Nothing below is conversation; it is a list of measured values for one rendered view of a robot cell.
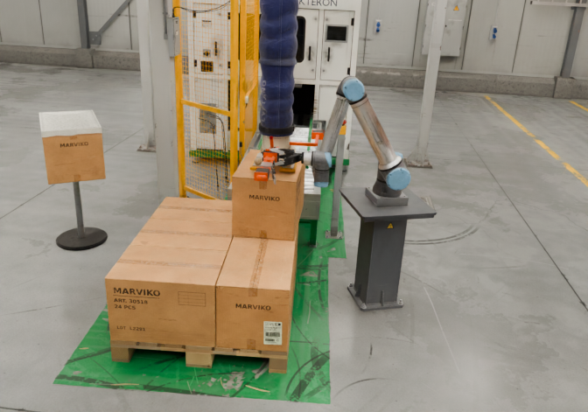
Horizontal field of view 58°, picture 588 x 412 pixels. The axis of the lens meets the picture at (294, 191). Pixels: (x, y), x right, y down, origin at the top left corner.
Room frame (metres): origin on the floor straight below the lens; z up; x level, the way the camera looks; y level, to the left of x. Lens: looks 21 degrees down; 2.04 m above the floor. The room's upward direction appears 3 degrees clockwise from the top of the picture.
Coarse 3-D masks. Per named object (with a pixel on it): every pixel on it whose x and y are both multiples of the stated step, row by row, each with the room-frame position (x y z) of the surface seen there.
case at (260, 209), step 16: (240, 176) 3.08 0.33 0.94; (288, 176) 3.12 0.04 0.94; (240, 192) 3.06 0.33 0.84; (256, 192) 3.05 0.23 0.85; (272, 192) 3.04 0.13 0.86; (288, 192) 3.03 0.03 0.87; (240, 208) 3.06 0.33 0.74; (256, 208) 3.05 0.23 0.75; (272, 208) 3.04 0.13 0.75; (288, 208) 3.03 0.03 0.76; (240, 224) 3.06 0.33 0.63; (256, 224) 3.05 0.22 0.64; (272, 224) 3.04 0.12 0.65; (288, 224) 3.03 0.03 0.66; (288, 240) 3.03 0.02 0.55
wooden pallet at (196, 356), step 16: (112, 352) 2.48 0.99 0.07; (128, 352) 2.48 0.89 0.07; (192, 352) 2.46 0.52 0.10; (208, 352) 2.46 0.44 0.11; (224, 352) 2.46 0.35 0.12; (240, 352) 2.45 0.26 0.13; (256, 352) 2.45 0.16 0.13; (272, 352) 2.45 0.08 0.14; (288, 352) 2.61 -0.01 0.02; (272, 368) 2.45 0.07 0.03
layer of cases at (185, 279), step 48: (144, 240) 2.95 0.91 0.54; (192, 240) 2.98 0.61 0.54; (240, 240) 3.01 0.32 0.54; (144, 288) 2.47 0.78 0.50; (192, 288) 2.46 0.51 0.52; (240, 288) 2.46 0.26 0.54; (288, 288) 2.47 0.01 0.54; (144, 336) 2.47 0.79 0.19; (192, 336) 2.46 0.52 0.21; (240, 336) 2.46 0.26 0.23; (288, 336) 2.53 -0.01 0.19
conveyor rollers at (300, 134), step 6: (294, 132) 5.73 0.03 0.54; (300, 132) 5.73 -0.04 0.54; (306, 132) 5.73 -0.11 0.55; (294, 138) 5.46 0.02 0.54; (300, 138) 5.47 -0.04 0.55; (306, 138) 5.47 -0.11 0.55; (258, 144) 5.20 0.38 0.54; (300, 150) 5.02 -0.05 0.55; (306, 174) 4.37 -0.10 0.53; (312, 174) 4.37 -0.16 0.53; (306, 180) 4.19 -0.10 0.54; (312, 180) 4.19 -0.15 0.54; (306, 186) 4.02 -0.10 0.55; (312, 186) 4.02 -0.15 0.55
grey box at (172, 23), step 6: (168, 18) 4.41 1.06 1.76; (174, 18) 4.46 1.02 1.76; (168, 24) 4.41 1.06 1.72; (174, 24) 4.43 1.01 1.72; (168, 30) 4.41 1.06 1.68; (174, 30) 4.43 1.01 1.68; (168, 36) 4.41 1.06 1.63; (174, 36) 4.42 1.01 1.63; (168, 42) 4.41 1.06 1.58; (174, 42) 4.42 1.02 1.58; (168, 48) 4.41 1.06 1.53; (174, 48) 4.42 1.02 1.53; (174, 54) 4.42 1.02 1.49
